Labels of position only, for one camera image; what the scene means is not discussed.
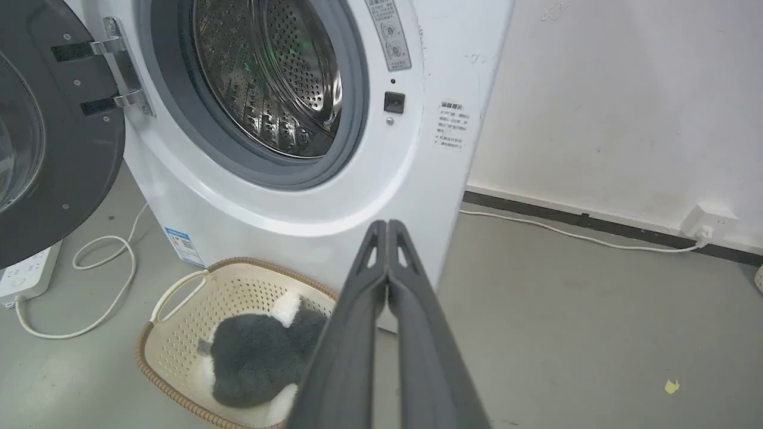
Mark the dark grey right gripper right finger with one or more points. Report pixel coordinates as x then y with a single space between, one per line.
435 363

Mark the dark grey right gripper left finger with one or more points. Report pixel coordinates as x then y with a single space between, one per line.
340 363

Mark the white front-load washing machine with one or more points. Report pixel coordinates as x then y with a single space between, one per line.
310 119

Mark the dark grey washing machine door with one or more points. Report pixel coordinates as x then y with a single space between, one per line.
53 131

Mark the grey and white plush toy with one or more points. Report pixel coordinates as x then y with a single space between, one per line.
256 357

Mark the cream plastic laundry basket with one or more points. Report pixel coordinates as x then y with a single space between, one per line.
191 333

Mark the black baseboard strip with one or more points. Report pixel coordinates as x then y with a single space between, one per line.
596 221

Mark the small yellow paper scrap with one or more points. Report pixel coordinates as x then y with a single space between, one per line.
672 386

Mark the white power strip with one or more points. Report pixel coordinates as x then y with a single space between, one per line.
27 277

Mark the white wall socket plug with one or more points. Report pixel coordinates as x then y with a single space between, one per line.
709 223

